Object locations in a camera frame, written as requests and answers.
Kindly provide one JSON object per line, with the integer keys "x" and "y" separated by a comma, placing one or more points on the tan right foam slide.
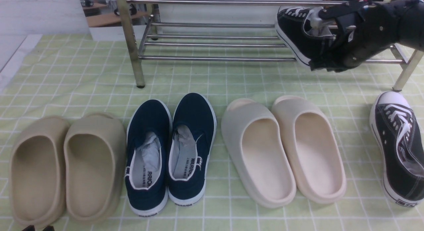
{"x": 95, "y": 157}

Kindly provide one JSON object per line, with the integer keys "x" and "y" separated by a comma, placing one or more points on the tan foam slide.
{"x": 95, "y": 157}
{"x": 37, "y": 192}

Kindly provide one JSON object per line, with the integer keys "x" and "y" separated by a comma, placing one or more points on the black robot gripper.
{"x": 377, "y": 26}

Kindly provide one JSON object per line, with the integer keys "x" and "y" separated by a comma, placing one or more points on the navy slip-on shoe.
{"x": 192, "y": 136}
{"x": 147, "y": 142}

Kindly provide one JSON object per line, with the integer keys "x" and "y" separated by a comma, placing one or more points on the navy right slip-on shoe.
{"x": 192, "y": 136}

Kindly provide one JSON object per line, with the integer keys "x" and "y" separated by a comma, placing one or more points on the tan left foam slide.
{"x": 37, "y": 192}

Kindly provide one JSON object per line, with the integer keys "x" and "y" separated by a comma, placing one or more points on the cream right foam slide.
{"x": 311, "y": 148}

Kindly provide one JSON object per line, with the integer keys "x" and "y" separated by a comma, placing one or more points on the green checkered cloth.
{"x": 71, "y": 75}

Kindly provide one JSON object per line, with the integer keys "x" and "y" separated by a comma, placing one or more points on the cream foam slide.
{"x": 311, "y": 148}
{"x": 251, "y": 135}

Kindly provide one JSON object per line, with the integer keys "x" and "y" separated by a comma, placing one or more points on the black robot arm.
{"x": 414, "y": 24}

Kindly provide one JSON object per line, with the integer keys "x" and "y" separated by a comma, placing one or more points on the office photo board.
{"x": 104, "y": 22}

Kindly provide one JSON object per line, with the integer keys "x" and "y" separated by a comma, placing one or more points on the cream left foam slide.
{"x": 251, "y": 135}

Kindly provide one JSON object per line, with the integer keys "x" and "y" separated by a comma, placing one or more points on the navy left slip-on shoe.
{"x": 147, "y": 142}

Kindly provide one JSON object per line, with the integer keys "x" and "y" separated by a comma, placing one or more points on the black canvas sneaker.
{"x": 395, "y": 128}
{"x": 293, "y": 26}

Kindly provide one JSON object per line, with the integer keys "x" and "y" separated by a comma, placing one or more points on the metal shoe rack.
{"x": 405, "y": 56}

